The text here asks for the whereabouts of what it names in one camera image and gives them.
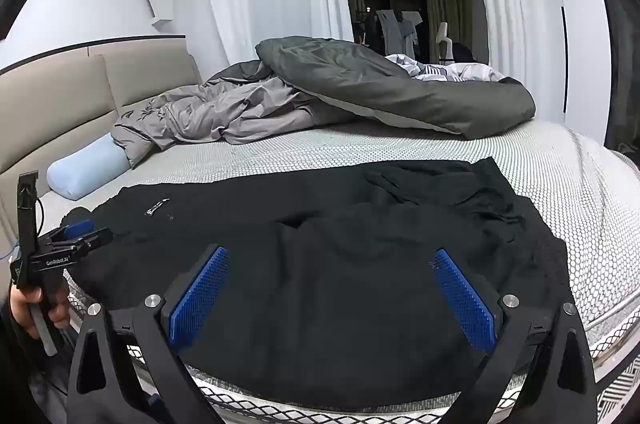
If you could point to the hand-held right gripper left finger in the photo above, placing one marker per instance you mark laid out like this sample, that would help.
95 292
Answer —
197 299

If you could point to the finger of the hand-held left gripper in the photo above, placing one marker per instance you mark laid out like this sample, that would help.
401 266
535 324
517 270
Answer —
100 236
80 228

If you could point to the dark grey duvet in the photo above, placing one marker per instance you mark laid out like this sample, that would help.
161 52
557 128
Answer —
375 88

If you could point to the black pants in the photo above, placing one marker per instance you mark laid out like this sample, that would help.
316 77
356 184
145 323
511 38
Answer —
320 279

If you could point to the person's left hand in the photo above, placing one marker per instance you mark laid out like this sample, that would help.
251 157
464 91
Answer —
20 311

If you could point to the white striped cloth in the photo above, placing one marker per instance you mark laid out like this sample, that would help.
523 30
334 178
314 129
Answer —
450 71

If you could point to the white chair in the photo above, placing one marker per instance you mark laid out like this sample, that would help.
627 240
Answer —
442 36

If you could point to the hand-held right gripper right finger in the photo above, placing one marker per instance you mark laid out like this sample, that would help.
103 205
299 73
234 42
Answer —
462 299

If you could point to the beige padded headboard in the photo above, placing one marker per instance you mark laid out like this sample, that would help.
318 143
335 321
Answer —
60 103

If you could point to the light grey blanket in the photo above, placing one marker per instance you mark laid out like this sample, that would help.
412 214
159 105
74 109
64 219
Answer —
225 113

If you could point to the hanging clothes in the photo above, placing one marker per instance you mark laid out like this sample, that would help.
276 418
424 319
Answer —
392 33

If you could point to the bed with white mesh mattress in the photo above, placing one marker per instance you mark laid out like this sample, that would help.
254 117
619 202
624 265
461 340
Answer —
450 153

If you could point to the light blue pillow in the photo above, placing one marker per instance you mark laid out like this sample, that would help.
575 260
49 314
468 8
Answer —
85 168

